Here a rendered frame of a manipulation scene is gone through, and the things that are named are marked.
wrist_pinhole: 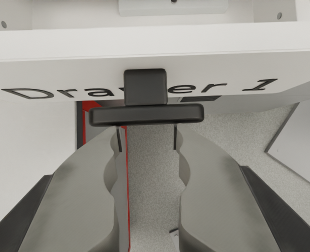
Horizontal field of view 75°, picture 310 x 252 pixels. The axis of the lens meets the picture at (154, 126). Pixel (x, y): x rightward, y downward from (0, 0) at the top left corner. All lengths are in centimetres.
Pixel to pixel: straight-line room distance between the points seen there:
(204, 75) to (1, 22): 17
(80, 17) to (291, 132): 112
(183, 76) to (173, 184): 93
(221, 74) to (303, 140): 111
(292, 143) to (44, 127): 112
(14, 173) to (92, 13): 23
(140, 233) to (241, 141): 69
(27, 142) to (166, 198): 85
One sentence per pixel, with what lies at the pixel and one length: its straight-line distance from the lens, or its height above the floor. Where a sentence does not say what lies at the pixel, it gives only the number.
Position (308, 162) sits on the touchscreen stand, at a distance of 127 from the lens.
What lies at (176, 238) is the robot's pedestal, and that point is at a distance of 112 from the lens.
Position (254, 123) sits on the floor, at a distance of 117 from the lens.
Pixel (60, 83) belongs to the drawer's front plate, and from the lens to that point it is 17.
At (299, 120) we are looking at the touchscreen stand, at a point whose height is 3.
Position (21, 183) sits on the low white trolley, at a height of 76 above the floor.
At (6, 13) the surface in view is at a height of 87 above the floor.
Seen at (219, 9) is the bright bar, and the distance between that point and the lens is 24.
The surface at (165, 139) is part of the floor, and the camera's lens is 104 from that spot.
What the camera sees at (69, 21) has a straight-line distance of 25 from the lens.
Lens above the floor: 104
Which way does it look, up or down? 86 degrees down
